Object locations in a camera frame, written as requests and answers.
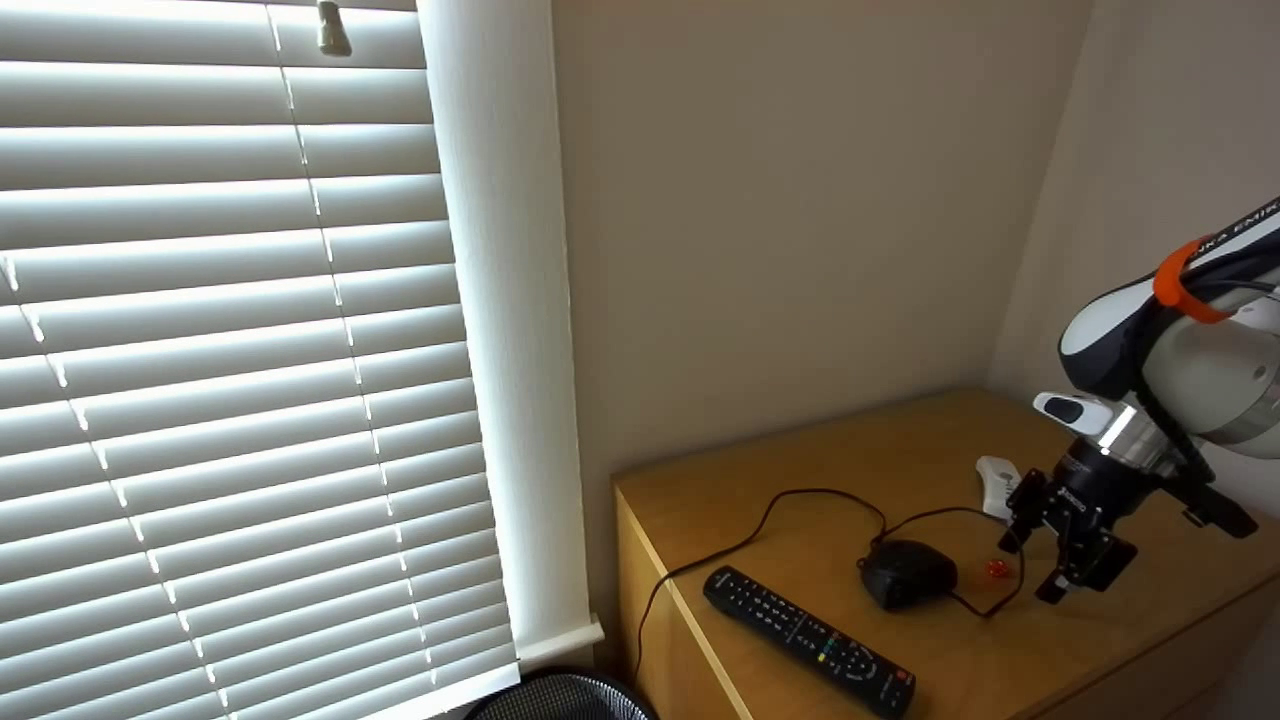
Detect black mouse cable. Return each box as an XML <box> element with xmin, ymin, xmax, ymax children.
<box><xmin>628</xmin><ymin>482</ymin><xmax>1031</xmax><ymax>672</ymax></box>

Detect white window frame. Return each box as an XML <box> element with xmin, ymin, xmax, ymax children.
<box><xmin>419</xmin><ymin>0</ymin><xmax>602</xmax><ymax>672</ymax></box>

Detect white remote controller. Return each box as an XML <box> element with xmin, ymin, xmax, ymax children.
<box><xmin>974</xmin><ymin>455</ymin><xmax>1020</xmax><ymax>518</ymax></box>

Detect black trash bin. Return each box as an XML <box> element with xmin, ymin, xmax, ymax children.
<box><xmin>462</xmin><ymin>672</ymin><xmax>652</xmax><ymax>720</ymax></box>

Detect white window blinds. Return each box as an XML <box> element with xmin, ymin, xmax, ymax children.
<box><xmin>0</xmin><ymin>0</ymin><xmax>519</xmax><ymax>720</ymax></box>

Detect wooden cabinet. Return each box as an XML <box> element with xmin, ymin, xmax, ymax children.
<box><xmin>615</xmin><ymin>387</ymin><xmax>1280</xmax><ymax>720</ymax></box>

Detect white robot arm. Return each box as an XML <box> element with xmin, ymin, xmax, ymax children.
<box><xmin>1000</xmin><ymin>199</ymin><xmax>1280</xmax><ymax>603</ymax></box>

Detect black computer mouse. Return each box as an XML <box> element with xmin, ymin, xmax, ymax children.
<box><xmin>858</xmin><ymin>540</ymin><xmax>955</xmax><ymax>613</ymax></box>

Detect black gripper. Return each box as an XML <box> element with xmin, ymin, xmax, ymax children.
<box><xmin>1000</xmin><ymin>443</ymin><xmax>1155</xmax><ymax>603</ymax></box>

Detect blind tilt wand tassel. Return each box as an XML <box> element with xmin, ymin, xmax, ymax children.
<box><xmin>315</xmin><ymin>0</ymin><xmax>350</xmax><ymax>57</ymax></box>

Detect black tv remote control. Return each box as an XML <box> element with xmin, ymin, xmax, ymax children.
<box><xmin>703</xmin><ymin>569</ymin><xmax>914</xmax><ymax>720</ymax></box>

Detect small orange object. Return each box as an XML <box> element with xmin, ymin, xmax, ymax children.
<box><xmin>984</xmin><ymin>560</ymin><xmax>1013</xmax><ymax>581</ymax></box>

